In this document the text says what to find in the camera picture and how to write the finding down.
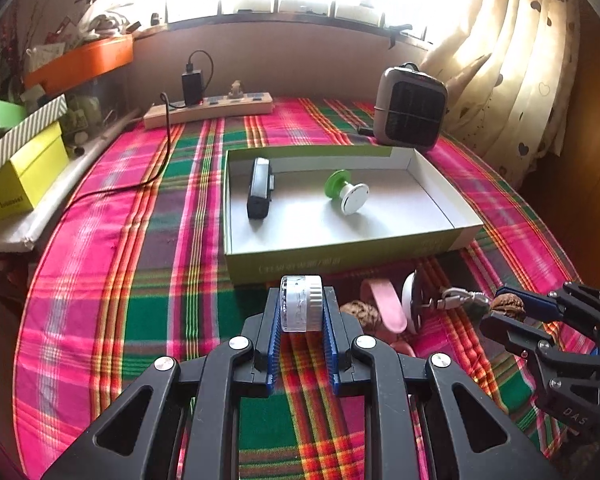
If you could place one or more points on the white round gadget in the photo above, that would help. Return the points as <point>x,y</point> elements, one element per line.
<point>410,300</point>

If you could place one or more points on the black window latch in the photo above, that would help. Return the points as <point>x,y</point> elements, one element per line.
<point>399,35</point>

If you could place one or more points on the striped box lid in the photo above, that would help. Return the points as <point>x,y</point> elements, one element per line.
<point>25,132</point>

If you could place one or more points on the pink plastic clip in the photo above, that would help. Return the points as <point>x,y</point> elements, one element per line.
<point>387,305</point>

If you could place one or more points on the green cardboard box tray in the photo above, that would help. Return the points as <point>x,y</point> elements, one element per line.
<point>380,210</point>

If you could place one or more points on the brown walnut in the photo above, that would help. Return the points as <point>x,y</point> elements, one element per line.
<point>357,315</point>
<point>507,306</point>

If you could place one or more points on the cream heart-print curtain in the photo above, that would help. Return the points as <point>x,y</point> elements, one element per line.
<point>510,60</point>

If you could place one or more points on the green and white spool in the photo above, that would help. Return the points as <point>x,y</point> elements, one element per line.
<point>347,195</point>

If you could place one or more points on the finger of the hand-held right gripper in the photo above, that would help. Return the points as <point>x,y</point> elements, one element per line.
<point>515,332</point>
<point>530,302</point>

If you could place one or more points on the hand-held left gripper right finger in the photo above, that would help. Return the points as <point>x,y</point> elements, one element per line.
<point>331,350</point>

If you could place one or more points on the green paper box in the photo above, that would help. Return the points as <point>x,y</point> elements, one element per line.
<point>6,112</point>

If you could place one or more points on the black rectangular device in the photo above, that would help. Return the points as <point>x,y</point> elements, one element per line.
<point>259,190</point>

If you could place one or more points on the grey space heater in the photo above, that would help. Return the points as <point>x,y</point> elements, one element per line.
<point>410,110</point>

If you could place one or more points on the yellow-green shoebox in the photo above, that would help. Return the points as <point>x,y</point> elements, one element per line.
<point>25,180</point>

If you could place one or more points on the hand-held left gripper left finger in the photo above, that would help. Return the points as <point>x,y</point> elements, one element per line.
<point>275,345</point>

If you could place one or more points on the pink green plaid tablecloth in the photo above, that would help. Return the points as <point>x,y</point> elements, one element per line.
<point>130,285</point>

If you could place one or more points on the black charger adapter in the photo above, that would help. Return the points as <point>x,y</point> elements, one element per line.
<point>192,87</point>

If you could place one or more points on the small beige figurine plug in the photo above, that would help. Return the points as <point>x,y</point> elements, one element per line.
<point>236,89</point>

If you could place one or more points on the beige power strip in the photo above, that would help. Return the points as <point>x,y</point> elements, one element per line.
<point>215,107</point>

